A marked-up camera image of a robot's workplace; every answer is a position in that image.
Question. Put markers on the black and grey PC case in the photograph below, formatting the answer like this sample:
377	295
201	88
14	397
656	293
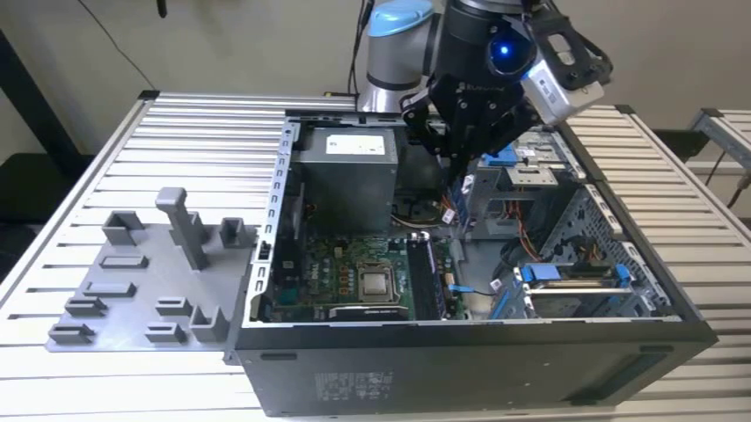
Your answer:
412	378

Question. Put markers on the Nvidia Quadro graphics card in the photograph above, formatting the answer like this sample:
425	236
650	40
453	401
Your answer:
370	313

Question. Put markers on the grey plastic parts rack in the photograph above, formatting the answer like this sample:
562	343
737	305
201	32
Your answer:
141	281

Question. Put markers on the black RAM slot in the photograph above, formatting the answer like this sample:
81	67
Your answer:
414	277
422	277
429	277

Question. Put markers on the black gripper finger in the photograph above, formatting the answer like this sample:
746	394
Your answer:
418	115
517	121

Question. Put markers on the aluminium frame side table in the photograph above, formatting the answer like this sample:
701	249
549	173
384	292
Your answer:
722	127

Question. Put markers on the green Dell motherboard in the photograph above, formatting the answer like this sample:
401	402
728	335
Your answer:
329	264

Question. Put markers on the grey power supply unit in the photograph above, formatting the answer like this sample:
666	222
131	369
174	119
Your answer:
346	193

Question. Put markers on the blue RAM stick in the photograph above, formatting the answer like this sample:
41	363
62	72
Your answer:
461	206

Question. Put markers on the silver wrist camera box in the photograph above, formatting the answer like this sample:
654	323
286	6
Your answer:
558	94

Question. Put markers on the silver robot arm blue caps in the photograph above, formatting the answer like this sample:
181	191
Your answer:
393	57

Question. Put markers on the silver CPU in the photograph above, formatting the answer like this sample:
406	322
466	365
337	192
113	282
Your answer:
376	284

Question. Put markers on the hard disk in blue carrier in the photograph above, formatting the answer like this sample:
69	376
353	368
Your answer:
573	294
500	158

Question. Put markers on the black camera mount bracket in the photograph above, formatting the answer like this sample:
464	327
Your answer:
564	22

